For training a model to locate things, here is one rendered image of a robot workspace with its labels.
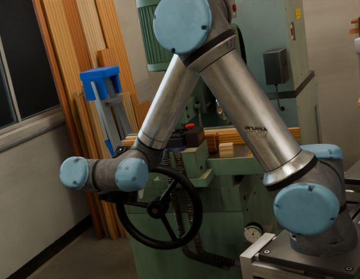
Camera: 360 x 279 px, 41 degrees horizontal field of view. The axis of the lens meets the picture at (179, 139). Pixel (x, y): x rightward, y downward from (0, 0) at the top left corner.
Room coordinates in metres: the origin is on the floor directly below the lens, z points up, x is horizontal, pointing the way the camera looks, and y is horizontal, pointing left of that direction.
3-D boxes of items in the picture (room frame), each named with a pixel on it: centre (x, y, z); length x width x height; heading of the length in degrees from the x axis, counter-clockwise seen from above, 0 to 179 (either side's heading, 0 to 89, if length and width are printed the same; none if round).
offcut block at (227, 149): (1.54, -0.15, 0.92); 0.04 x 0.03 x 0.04; 75
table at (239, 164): (1.62, -0.03, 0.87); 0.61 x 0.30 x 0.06; 69
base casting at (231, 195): (1.85, -0.06, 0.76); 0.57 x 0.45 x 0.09; 159
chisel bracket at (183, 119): (1.75, -0.03, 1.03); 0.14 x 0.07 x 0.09; 159
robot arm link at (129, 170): (1.09, 0.14, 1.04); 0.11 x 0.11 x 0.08; 66
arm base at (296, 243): (1.02, -0.29, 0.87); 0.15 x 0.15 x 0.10
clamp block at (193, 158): (1.54, 0.00, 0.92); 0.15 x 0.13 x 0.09; 69
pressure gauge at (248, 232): (1.44, -0.19, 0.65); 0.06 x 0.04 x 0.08; 69
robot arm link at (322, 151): (1.02, -0.29, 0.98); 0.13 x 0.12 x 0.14; 156
